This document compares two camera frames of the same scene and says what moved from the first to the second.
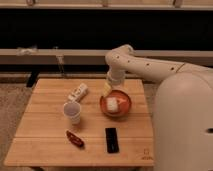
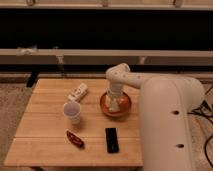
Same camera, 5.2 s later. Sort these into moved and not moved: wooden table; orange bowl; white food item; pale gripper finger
Moved: pale gripper finger
Not moved: white food item; orange bowl; wooden table
